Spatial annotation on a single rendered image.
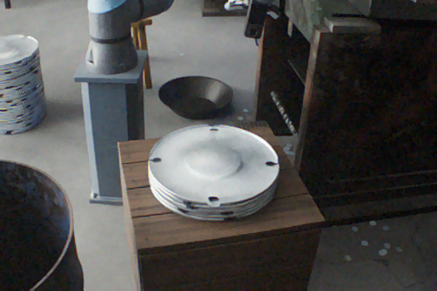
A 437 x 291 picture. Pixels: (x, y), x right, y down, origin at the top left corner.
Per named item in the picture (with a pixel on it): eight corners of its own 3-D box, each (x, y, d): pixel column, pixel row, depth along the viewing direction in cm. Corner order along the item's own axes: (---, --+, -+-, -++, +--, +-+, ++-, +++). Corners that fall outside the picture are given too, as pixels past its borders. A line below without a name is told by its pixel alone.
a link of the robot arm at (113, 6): (80, 32, 137) (77, -15, 130) (117, 19, 146) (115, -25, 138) (107, 43, 131) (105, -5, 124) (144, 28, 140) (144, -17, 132)
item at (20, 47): (3, 72, 170) (2, 71, 170) (-50, 59, 179) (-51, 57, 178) (53, 42, 193) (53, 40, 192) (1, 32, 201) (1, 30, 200)
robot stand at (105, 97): (88, 202, 162) (72, 77, 136) (99, 167, 177) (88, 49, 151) (144, 206, 162) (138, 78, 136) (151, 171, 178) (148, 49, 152)
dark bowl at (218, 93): (161, 130, 198) (161, 114, 194) (155, 92, 222) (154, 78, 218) (239, 125, 204) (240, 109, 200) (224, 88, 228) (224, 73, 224)
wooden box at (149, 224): (148, 345, 120) (137, 249, 100) (126, 239, 150) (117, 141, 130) (300, 317, 130) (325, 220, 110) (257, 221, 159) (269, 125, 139)
